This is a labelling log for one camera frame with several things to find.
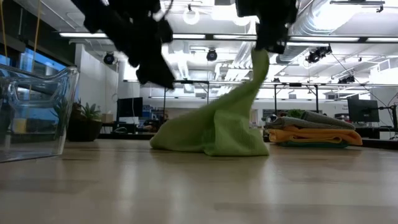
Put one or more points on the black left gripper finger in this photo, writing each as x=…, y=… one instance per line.
x=166, y=77
x=146, y=74

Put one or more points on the grey microfiber towel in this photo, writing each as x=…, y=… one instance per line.
x=311, y=121

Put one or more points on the lime green microfiber towel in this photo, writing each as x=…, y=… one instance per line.
x=224, y=133

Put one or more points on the orange microfiber towel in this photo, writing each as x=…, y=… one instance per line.
x=314, y=135

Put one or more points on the teal microfiber towel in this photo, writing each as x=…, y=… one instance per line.
x=311, y=144

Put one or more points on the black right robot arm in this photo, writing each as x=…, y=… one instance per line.
x=264, y=7

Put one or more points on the long ceiling light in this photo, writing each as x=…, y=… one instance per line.
x=82, y=35

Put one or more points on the background potted plant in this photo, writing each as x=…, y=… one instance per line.
x=294, y=112

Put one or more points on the succulent in dark pot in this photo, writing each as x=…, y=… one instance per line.
x=87, y=124

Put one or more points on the dark computer monitor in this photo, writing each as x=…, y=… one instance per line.
x=362, y=110

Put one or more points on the clear plastic bin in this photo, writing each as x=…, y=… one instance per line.
x=37, y=124

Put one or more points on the black wall-mounted camera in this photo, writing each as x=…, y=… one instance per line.
x=109, y=58

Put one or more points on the black ceiling camera cluster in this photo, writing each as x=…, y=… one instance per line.
x=317, y=54
x=346, y=80

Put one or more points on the black hanging ceiling camera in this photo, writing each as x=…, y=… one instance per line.
x=211, y=55

